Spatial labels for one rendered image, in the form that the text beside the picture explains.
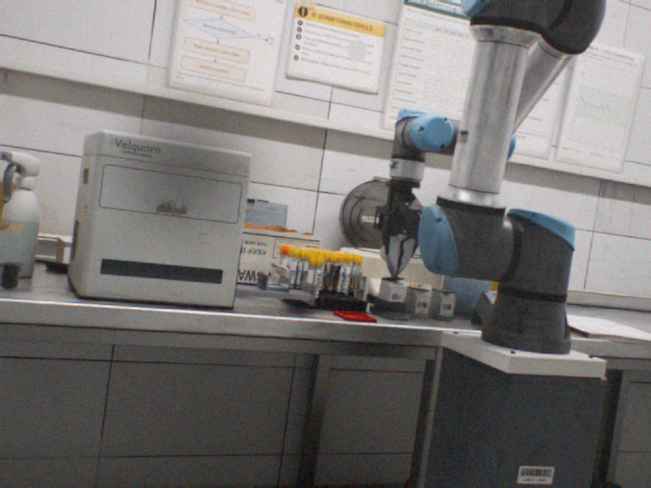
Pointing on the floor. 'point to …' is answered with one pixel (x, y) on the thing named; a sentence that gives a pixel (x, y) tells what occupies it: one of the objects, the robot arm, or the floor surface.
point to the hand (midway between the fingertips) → (396, 272)
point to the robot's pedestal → (511, 428)
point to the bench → (240, 318)
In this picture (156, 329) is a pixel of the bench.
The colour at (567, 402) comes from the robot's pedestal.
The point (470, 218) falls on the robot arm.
